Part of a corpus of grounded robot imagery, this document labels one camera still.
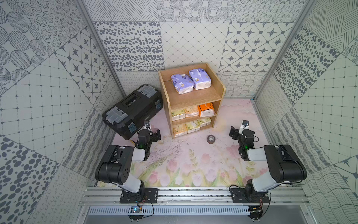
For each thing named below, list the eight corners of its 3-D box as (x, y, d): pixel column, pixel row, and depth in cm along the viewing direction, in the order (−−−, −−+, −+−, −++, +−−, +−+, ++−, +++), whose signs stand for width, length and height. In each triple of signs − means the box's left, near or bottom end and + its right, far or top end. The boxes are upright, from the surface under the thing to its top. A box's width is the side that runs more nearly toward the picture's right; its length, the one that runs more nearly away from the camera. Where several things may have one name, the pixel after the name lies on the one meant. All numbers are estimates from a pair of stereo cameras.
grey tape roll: (207, 143, 96) (207, 142, 94) (206, 136, 100) (206, 135, 98) (215, 143, 96) (216, 142, 94) (214, 136, 100) (215, 135, 98)
